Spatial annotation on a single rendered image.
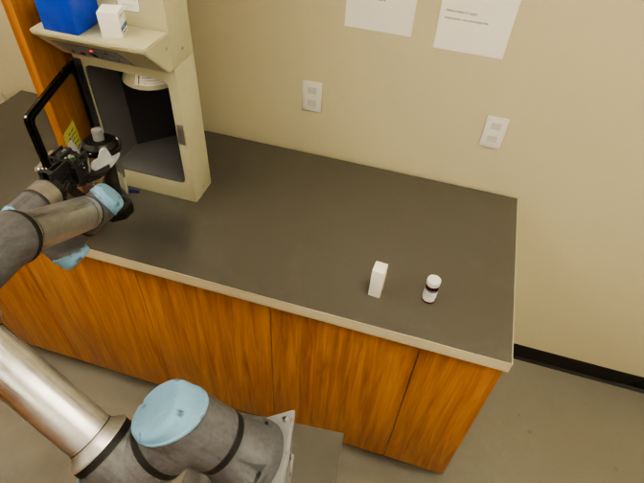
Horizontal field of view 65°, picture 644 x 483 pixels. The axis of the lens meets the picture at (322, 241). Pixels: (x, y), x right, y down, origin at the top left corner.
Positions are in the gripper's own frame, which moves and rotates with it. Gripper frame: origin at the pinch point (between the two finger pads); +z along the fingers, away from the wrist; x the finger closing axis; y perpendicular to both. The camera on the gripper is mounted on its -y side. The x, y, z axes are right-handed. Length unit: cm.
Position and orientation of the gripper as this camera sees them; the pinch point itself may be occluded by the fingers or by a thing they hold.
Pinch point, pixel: (101, 152)
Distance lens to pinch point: 150.5
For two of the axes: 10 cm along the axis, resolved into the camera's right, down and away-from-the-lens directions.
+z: 2.8, -6.6, 6.9
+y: 0.5, -7.1, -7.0
